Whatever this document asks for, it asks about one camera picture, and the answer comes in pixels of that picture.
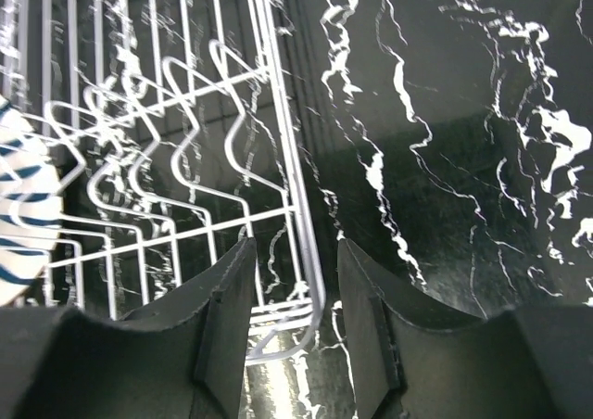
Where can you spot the white wire dish rack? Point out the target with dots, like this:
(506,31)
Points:
(171,126)

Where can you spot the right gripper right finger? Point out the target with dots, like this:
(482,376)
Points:
(413,356)

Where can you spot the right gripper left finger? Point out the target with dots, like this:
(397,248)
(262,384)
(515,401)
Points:
(180,356)

